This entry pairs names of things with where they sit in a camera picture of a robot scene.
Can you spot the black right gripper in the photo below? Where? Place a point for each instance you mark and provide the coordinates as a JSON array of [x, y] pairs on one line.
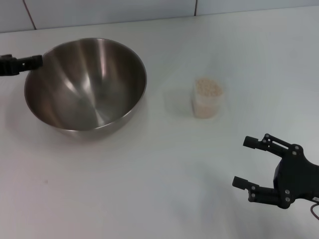
[[296, 176]]

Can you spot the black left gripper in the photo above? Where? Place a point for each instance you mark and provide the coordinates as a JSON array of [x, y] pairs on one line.
[[7, 66]]

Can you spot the stainless steel mixing bowl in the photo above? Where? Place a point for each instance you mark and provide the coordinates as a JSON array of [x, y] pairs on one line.
[[84, 87]]

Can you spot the clear plastic cup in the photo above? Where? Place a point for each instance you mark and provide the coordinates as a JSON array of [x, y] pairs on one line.
[[207, 110]]

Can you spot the white rice grains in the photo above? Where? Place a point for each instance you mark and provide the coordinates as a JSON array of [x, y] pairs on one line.
[[208, 85]]

